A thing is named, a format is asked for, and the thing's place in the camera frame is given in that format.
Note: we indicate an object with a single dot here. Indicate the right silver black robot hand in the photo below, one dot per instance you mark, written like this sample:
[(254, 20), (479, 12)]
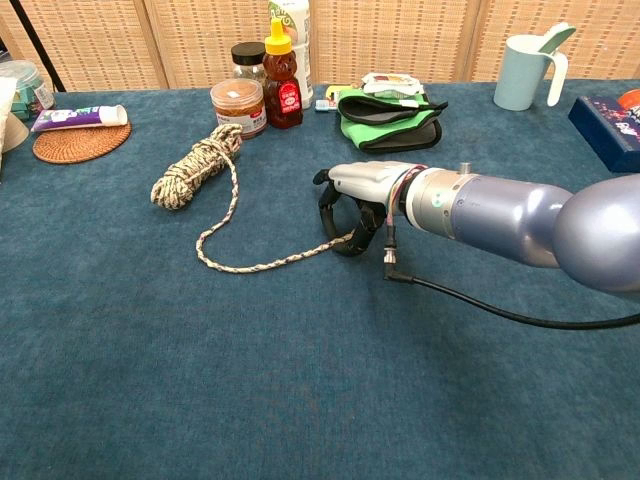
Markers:
[(365, 180)]

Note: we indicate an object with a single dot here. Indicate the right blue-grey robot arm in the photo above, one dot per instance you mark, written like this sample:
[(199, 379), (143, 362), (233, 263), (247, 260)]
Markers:
[(500, 210)]

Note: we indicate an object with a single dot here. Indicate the green black fabric glove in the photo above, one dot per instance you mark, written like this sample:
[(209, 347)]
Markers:
[(390, 127)]

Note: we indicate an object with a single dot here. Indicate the yellow red snack packet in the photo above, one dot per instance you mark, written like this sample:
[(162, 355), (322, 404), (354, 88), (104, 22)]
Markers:
[(334, 91)]

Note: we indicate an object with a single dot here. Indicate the white red snack packet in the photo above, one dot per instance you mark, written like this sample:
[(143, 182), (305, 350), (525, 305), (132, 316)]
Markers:
[(390, 82)]

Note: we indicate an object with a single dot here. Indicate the honey bear bottle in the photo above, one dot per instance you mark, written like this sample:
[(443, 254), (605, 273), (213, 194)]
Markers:
[(282, 100)]

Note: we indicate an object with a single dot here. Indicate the yellow cap drink bottle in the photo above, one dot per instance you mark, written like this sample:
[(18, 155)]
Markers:
[(300, 50)]

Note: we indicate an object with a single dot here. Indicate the round tub brown contents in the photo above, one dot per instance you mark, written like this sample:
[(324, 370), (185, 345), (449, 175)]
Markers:
[(237, 110)]

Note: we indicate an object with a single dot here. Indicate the bamboo folding screen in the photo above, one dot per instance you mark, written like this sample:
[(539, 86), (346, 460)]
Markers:
[(400, 35)]

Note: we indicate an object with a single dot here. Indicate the black lid glass jar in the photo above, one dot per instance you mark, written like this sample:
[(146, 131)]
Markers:
[(248, 55)]

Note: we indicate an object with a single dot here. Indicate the blue table cloth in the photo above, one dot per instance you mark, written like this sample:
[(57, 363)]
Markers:
[(250, 375)]

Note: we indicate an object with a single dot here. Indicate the dark blue printed box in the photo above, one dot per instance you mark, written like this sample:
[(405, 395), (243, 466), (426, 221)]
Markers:
[(605, 135)]

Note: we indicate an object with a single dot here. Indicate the round woven brown coaster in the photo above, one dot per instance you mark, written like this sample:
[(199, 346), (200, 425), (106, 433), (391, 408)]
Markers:
[(80, 145)]

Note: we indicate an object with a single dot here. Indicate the purple white toothpaste tube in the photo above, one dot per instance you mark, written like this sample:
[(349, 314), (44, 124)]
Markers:
[(75, 117)]

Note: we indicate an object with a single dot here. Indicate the clear round plastic tub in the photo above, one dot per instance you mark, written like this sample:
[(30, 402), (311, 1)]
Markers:
[(27, 85)]

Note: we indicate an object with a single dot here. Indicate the beige round disc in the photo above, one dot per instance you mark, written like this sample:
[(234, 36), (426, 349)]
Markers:
[(15, 135)]

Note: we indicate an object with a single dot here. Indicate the black tripod stand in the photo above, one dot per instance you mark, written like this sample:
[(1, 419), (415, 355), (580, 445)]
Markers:
[(35, 42)]

